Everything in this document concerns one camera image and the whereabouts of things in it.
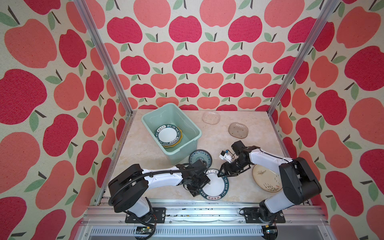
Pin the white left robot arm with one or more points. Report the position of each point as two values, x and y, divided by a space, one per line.
128 188

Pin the dark green lettered rim plate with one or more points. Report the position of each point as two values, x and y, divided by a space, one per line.
217 188

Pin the aluminium corner post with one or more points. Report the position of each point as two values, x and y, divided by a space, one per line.
87 18
319 24

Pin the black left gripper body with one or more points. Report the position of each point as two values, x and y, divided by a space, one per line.
198 182

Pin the clear ribbed glass plate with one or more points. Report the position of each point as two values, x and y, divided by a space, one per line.
211 118

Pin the aluminium front rail frame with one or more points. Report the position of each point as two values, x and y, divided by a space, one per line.
199 220

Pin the cream plate with grass motif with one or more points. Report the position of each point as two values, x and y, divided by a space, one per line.
266 179

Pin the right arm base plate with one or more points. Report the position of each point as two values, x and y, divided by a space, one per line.
262 216

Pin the right aluminium corner post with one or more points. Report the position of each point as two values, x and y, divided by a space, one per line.
319 24

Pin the smoky glass dotted plate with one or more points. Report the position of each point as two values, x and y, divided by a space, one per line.
238 130

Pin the left aluminium corner post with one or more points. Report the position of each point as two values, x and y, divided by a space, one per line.
87 18

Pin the blue green patterned plate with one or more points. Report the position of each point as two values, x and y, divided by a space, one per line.
202 155

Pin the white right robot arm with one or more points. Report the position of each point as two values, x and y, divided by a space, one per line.
299 182

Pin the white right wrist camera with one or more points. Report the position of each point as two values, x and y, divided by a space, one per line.
227 156

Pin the mint green plastic bin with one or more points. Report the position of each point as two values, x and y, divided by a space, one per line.
171 114

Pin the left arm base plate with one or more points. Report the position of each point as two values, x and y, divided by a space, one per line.
155 215

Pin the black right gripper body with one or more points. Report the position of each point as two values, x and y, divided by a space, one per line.
236 166

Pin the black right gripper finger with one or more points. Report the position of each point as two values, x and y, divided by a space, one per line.
225 166
230 173

